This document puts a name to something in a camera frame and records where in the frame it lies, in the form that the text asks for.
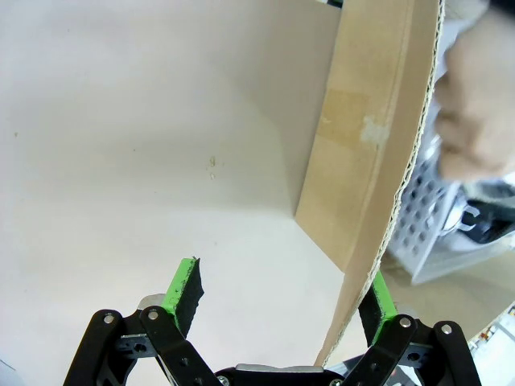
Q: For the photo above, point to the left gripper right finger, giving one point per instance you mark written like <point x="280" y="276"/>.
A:
<point x="402" y="354"/>

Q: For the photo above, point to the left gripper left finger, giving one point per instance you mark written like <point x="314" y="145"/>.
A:
<point x="161" y="346"/>

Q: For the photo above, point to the white perforated gift basket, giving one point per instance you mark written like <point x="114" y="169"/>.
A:
<point x="418" y="229"/>

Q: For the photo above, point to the large brown cardboard box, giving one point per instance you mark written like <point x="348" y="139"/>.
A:
<point x="362" y="161"/>

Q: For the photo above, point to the black gift item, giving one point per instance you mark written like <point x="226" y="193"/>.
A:
<point x="487" y="225"/>

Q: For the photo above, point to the person's right hand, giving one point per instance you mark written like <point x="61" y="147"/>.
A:
<point x="475" y="112"/>

